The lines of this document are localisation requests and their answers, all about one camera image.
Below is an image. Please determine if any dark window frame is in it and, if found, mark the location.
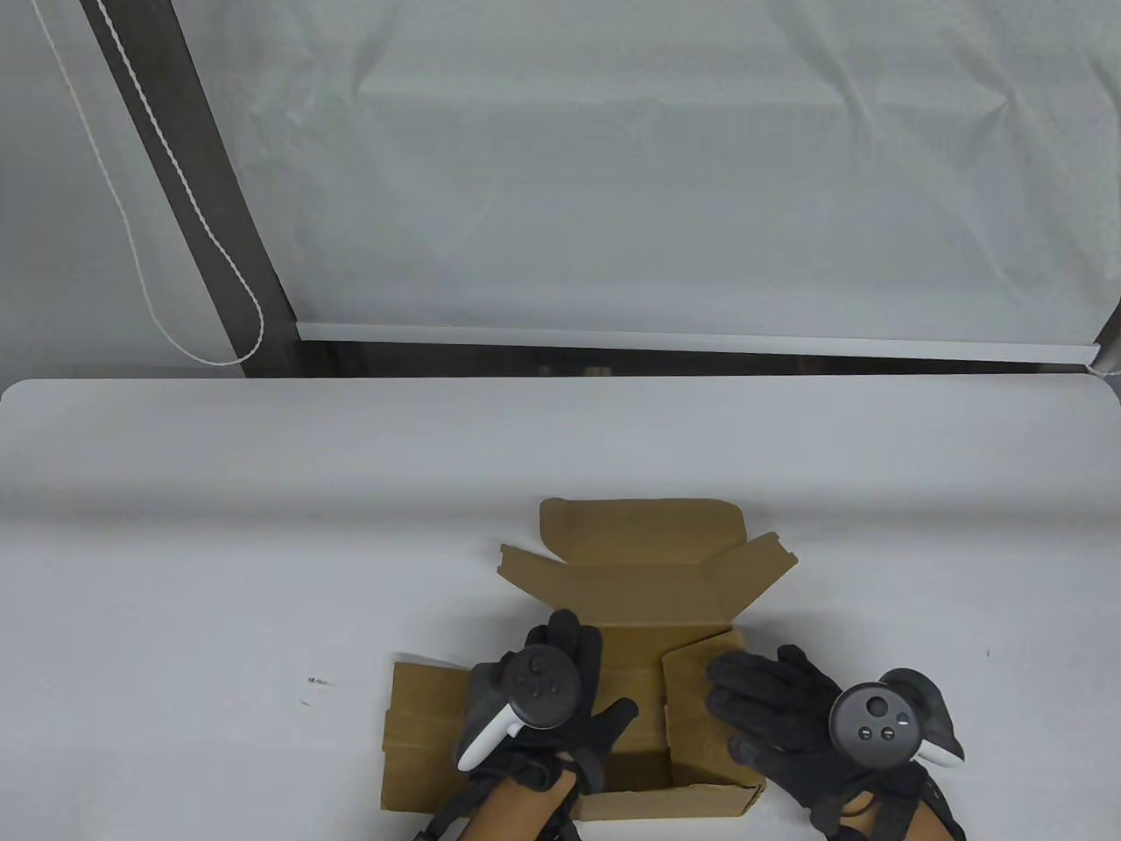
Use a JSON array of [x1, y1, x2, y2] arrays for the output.
[[81, 0, 302, 379]]

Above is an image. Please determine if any black left wrist strap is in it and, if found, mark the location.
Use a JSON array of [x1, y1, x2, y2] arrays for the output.
[[419, 749, 581, 841]]

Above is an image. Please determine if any person's left forearm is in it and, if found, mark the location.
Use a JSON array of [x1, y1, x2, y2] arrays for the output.
[[460, 769, 579, 841]]

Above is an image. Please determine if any white blind bottom rail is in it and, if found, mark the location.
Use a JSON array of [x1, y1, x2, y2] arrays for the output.
[[296, 322, 1102, 368]]

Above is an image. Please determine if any white beaded blind cord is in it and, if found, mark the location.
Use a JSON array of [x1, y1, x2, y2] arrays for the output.
[[30, 0, 265, 368]]

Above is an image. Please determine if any grey controller on right glove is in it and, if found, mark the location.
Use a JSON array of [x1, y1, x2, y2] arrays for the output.
[[828, 668, 967, 774]]

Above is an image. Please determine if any black wrist strap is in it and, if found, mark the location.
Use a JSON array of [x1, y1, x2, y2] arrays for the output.
[[865, 766, 966, 841], [419, 749, 581, 841]]

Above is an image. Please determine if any white roller blind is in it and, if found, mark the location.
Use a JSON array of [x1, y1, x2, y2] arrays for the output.
[[172, 0, 1121, 344]]

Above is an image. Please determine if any brown cardboard box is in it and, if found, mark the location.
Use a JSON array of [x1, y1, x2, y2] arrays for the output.
[[379, 497, 800, 823]]

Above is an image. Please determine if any black right wrist strap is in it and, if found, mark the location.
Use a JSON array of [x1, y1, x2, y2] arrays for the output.
[[865, 766, 966, 841]]

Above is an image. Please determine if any grey controller on glove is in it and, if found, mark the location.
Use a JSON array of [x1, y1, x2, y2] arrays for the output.
[[455, 647, 584, 773], [828, 668, 967, 774]]

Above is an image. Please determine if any grey controller on left glove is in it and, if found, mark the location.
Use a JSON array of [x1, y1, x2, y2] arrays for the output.
[[455, 647, 584, 773]]

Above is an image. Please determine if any person's left hand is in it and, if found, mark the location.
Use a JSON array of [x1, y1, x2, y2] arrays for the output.
[[454, 609, 641, 796]]

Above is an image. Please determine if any person's right hand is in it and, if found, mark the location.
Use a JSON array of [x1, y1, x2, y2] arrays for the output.
[[707, 645, 931, 835]]

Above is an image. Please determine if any person's right forearm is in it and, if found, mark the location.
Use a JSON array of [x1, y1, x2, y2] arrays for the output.
[[839, 788, 922, 841]]

